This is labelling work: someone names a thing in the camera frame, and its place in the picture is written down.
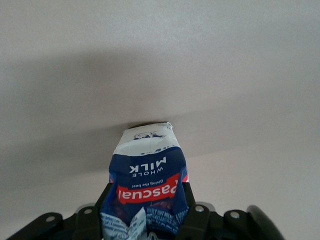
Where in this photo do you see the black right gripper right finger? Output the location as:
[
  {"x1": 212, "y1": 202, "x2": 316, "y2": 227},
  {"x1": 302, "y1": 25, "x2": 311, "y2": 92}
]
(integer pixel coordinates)
[{"x1": 174, "y1": 182, "x2": 253, "y2": 240}]

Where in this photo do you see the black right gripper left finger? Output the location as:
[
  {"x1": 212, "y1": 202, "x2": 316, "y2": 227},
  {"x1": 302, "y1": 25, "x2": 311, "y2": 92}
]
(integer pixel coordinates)
[{"x1": 7, "y1": 183, "x2": 115, "y2": 240}]

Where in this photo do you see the blue white milk carton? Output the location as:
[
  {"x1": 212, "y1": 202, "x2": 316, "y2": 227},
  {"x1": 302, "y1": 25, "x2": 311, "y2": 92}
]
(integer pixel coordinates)
[{"x1": 99, "y1": 121, "x2": 191, "y2": 240}]

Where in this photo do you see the large table cover sheet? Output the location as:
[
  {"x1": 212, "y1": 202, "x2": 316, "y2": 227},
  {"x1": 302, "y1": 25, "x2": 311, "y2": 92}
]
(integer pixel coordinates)
[{"x1": 0, "y1": 0, "x2": 320, "y2": 240}]

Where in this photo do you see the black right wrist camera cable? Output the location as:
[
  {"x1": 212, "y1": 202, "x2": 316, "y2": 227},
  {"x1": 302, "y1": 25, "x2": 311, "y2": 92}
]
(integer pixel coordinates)
[{"x1": 246, "y1": 204, "x2": 285, "y2": 240}]

